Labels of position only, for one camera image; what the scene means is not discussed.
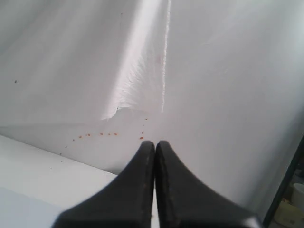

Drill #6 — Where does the white backdrop paper sheet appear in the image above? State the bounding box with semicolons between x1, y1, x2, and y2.
0;0;171;129

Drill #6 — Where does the dark vertical frame post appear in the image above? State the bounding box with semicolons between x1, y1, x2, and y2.
263;137;304;228

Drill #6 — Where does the yellowish crumpled background item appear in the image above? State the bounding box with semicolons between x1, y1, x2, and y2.
274;201;304;228

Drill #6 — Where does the white bucket in background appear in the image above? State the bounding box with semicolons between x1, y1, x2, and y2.
291;183;304;211

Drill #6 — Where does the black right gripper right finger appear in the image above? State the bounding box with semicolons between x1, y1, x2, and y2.
155;141;263;228

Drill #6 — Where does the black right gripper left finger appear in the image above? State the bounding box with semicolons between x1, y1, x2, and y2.
53;141;155;228

